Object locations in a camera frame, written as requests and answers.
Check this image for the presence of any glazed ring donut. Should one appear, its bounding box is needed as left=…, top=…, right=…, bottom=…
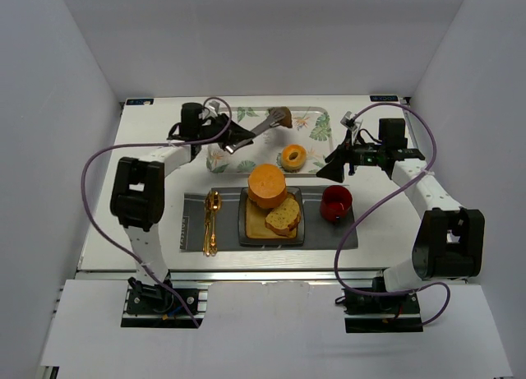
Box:
left=279, top=145, right=307, bottom=172

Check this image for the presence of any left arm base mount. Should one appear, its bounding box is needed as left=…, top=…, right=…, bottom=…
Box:
left=120, top=277, right=208, bottom=330

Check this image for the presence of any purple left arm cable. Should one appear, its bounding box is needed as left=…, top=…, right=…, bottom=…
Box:
left=81, top=97, right=233, bottom=329

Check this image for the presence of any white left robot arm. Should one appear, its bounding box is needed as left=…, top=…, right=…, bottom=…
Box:
left=110, top=97, right=256, bottom=288

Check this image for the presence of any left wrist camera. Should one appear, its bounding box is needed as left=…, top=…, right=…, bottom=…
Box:
left=200, top=100, right=219, bottom=120

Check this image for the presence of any red mug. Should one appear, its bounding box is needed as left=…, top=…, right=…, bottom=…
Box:
left=320, top=185, right=353, bottom=224

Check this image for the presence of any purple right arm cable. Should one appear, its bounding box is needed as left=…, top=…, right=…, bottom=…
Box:
left=335, top=102, right=451, bottom=327

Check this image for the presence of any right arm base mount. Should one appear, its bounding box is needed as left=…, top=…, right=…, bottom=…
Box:
left=335, top=276, right=423, bottom=334

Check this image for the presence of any dark square ceramic plate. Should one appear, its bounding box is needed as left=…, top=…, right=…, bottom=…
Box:
left=238, top=187, right=305, bottom=248

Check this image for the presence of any sliced bread loaf piece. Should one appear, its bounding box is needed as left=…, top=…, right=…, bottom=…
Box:
left=265, top=196, right=301, bottom=236

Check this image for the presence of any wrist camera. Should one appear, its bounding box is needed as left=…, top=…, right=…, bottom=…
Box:
left=340, top=111, right=362, bottom=144
left=200, top=100, right=219, bottom=120

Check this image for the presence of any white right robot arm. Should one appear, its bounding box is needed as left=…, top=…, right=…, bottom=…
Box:
left=316, top=113, right=485, bottom=297

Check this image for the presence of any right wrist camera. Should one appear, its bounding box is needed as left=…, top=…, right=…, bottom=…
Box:
left=340, top=111, right=362, bottom=144

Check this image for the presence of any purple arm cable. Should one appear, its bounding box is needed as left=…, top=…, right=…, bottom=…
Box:
left=335, top=102, right=451, bottom=327
left=81, top=97, right=233, bottom=329

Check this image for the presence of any brown chocolate muffin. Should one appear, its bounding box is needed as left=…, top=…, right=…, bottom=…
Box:
left=269, top=107, right=293, bottom=128

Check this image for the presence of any gold knife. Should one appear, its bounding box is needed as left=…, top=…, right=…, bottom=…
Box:
left=203, top=190, right=215, bottom=257

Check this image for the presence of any gold ornate spoon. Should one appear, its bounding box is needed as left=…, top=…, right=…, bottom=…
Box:
left=209, top=190, right=222, bottom=256

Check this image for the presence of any orange round cake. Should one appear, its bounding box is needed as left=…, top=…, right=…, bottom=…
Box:
left=247, top=164, right=287, bottom=209

